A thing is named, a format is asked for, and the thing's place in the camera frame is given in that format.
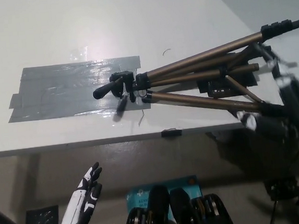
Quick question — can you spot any thin straight wire scrap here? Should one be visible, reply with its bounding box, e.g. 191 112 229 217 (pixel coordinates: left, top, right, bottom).
136 111 147 127

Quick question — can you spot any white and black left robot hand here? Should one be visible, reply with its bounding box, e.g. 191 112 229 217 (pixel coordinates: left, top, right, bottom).
54 161 108 224

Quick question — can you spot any black tape patch on table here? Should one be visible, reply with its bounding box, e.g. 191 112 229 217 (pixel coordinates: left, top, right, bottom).
196 52 259 100

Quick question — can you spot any bronze and black camera tripod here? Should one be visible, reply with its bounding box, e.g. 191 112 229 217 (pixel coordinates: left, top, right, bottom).
88 19 299 128

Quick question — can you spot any teal router box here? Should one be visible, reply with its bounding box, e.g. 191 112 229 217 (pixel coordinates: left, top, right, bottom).
124 174 204 224

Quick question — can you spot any small black tape strip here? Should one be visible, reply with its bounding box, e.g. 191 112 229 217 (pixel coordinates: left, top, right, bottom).
160 126 183 139

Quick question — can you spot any black floor marker patch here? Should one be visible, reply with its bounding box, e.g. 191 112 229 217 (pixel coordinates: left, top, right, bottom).
265 176 299 202

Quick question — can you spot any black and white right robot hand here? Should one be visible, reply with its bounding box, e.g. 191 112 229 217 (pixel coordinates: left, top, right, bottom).
231 41 299 150

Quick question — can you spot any grey duct tape patch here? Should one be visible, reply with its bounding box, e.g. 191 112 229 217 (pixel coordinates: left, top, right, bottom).
4 55 152 124

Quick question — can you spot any black tape patch on floor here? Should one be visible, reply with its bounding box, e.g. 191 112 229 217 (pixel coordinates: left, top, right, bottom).
25 203 60 224

